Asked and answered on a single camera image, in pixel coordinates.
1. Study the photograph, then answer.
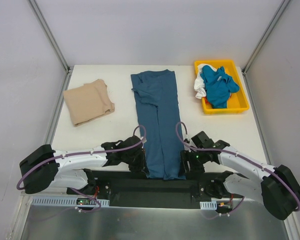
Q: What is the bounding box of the right aluminium frame post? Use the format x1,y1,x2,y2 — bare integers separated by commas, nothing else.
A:
242,0,292,76

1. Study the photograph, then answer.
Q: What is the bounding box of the dark blue t-shirt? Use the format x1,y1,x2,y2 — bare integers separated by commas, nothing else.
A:
131,69,185,180

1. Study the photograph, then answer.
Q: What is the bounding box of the white t-shirt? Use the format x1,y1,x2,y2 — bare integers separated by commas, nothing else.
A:
194,63,215,99

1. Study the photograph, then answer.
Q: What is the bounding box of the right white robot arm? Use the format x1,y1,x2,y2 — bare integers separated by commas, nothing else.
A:
181,131,300,220

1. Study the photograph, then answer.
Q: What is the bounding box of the folded beige t-shirt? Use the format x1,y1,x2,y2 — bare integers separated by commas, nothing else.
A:
63,79,115,127

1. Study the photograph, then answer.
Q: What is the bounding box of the left white cable duct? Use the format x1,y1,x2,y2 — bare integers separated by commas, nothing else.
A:
32,196,110,208

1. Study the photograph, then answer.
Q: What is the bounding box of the yellow plastic bin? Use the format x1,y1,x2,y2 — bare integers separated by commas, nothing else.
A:
194,59,250,115

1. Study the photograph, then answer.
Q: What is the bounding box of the aluminium frame post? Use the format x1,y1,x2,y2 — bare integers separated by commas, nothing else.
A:
242,0,292,76
27,0,71,73

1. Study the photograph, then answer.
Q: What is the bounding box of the left aluminium frame post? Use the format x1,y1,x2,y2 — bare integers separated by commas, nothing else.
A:
27,0,71,73

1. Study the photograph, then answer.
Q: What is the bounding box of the bright blue t-shirt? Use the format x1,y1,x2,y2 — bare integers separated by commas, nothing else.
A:
200,65,240,109

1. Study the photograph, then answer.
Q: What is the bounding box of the right white cable duct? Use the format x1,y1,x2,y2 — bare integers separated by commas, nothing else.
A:
199,200,218,211

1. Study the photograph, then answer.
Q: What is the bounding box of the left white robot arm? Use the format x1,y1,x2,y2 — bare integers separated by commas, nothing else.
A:
16,135,148,195

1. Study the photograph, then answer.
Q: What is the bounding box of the white cable duct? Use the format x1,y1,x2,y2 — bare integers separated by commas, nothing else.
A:
32,196,110,208
199,200,218,211

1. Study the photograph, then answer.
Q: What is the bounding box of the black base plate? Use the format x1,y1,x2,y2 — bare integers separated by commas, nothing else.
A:
66,169,244,208

